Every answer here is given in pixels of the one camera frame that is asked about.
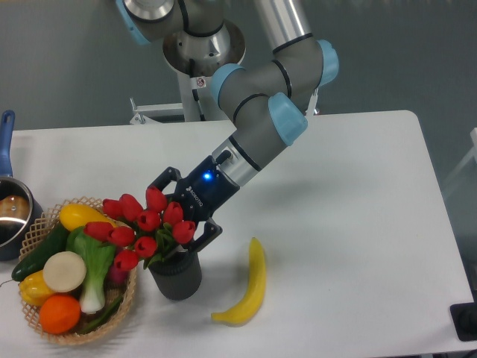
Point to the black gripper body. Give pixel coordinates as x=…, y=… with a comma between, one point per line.
x=204, y=190

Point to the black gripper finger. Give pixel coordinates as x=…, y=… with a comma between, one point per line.
x=183, y=237
x=168, y=176

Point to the red tulip bouquet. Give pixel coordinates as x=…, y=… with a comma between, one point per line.
x=155, y=234

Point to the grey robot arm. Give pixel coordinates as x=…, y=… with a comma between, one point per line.
x=254, y=146

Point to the dark grey ribbed vase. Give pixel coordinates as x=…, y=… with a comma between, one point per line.
x=180, y=276

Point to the yellow banana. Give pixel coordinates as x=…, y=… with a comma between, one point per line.
x=245, y=309

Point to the purple red radish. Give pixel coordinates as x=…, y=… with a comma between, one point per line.
x=117, y=276

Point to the yellow squash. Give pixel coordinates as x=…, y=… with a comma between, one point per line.
x=72, y=216

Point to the green bok choy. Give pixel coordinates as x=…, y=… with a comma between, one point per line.
x=98, y=257

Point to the dark green cucumber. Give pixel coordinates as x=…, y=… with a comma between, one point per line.
x=55, y=242

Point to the green bean pod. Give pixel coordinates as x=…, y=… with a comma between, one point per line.
x=104, y=317

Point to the white round radish slice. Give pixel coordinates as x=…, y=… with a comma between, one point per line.
x=64, y=272

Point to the orange fruit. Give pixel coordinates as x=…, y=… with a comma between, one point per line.
x=59, y=314

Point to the yellow bell pepper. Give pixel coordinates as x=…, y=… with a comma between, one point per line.
x=34, y=290

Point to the black device at table edge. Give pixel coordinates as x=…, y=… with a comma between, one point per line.
x=464, y=320

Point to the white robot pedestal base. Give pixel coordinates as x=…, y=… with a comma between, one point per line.
x=201, y=93

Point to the blue handled saucepan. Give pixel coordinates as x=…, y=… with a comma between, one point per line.
x=19, y=208

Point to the white frame at right edge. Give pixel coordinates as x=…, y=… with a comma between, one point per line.
x=464, y=166

